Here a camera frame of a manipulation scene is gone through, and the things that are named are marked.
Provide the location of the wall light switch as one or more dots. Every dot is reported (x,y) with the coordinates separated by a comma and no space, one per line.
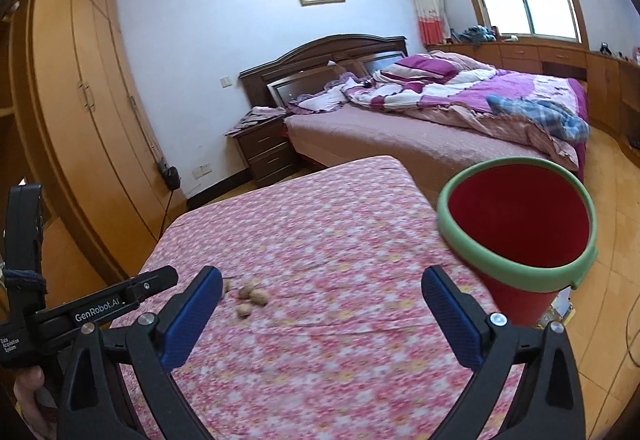
(226,81)

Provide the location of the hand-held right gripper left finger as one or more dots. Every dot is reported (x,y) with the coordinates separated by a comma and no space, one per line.
(192,315)

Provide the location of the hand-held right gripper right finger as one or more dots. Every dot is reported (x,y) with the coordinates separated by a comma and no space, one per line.
(452,315)

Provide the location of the wooden wardrobe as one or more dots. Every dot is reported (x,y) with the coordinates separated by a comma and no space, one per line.
(90,95)

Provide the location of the dark wooden headboard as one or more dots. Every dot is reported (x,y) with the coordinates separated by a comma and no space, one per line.
(300,60)

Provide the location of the black charger pouch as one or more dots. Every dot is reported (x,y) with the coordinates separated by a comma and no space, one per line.
(171,176)

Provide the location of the pink folded clothes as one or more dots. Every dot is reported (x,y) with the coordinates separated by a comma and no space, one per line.
(255,117)

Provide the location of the bed with mauve sheet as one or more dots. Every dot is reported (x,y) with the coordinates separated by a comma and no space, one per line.
(375,135)

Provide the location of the blue checked garment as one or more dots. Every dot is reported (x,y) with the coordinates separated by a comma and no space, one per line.
(545,112)

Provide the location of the white wall socket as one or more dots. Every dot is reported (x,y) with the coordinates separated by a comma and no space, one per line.
(202,170)

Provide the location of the low wooden window cabinet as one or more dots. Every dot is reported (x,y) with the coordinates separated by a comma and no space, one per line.
(600,80)

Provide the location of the small dark figurine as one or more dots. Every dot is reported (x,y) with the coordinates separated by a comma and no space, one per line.
(605,49)

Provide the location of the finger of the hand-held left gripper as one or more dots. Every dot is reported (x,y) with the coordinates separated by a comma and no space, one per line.
(152,285)

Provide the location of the pink floral bed sheet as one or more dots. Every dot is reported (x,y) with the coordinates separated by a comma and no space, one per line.
(325,245)

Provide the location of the person's left hand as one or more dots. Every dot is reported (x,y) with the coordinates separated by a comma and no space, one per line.
(30,390)

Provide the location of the purple patchwork quilt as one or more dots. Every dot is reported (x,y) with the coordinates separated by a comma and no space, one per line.
(450,90)

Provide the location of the purple ruffled pillow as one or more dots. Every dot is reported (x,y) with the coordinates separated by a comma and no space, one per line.
(320,100)

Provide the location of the brown nut shell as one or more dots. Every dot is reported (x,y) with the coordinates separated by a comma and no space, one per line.
(227,285)
(245,292)
(258,297)
(243,311)

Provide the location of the blue crumpled clothes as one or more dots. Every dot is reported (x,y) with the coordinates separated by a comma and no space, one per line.
(475,35)

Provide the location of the red bucket with green rim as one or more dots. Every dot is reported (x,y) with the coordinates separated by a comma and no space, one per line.
(515,215)

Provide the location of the dark wooden nightstand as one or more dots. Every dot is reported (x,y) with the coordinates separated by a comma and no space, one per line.
(265,152)

